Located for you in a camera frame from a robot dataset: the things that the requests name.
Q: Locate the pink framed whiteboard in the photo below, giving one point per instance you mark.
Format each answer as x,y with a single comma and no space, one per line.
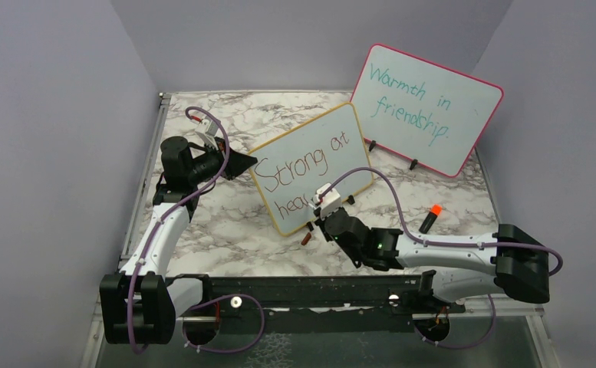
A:
421,110

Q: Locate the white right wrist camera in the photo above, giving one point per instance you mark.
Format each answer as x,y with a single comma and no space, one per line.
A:
326,201

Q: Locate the brown marker cap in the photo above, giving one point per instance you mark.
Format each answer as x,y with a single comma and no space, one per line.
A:
306,239

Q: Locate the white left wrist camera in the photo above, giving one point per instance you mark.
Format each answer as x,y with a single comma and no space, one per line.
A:
206,130

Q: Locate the black orange highlighter marker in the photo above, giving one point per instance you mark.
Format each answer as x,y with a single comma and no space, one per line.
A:
430,219

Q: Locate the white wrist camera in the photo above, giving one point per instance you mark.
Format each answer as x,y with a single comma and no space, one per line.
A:
206,130
326,201

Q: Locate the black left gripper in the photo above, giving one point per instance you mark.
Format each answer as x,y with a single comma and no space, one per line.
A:
236,163

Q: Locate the aluminium table frame rail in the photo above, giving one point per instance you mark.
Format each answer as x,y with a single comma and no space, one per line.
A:
96,334

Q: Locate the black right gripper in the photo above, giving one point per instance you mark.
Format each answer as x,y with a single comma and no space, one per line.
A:
322,222

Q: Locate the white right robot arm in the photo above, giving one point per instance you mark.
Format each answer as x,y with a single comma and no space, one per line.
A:
508,261

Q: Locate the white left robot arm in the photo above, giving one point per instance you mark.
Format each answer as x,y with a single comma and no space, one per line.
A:
139,306

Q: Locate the yellow framed whiteboard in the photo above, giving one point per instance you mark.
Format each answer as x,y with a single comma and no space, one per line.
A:
292,166

